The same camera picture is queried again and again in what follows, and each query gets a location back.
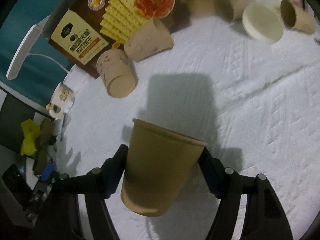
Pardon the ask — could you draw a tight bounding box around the white ceramic mug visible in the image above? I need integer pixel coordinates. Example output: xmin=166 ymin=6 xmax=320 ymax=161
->
xmin=46 ymin=83 xmax=74 ymax=120

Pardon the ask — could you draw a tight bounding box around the kraft cup by cardboard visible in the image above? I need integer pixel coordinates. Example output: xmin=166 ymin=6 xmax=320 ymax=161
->
xmin=216 ymin=0 xmax=254 ymax=22

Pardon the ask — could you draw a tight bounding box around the yellow plastic bag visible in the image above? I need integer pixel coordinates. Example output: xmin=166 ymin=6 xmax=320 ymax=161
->
xmin=20 ymin=119 xmax=42 ymax=156

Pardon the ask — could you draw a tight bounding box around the floral cup lying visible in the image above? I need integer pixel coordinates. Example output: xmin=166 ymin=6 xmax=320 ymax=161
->
xmin=124 ymin=18 xmax=174 ymax=62
xmin=96 ymin=49 xmax=137 ymax=98

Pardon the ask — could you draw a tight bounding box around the plain kraft paper cup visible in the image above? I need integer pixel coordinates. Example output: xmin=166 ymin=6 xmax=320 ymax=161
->
xmin=121 ymin=119 xmax=207 ymax=217

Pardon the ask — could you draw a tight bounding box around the floral cup lying front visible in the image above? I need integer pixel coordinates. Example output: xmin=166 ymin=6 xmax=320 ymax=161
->
xmin=96 ymin=49 xmax=137 ymax=98

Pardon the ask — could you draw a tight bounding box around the white paper cup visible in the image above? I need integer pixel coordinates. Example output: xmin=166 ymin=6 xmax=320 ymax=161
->
xmin=242 ymin=3 xmax=284 ymax=43

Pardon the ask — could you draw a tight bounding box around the cracker box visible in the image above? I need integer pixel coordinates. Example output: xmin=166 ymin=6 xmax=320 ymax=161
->
xmin=43 ymin=0 xmax=190 ymax=78

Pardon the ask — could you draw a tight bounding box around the kraft cup lying right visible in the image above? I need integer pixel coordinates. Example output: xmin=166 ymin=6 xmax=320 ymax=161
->
xmin=280 ymin=0 xmax=316 ymax=35

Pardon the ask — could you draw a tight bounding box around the floral cup lying back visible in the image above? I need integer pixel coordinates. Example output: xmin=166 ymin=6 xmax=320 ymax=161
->
xmin=124 ymin=18 xmax=174 ymax=62

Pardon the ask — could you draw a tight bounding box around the small cardboard box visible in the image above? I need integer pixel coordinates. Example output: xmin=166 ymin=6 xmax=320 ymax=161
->
xmin=180 ymin=0 xmax=218 ymax=19

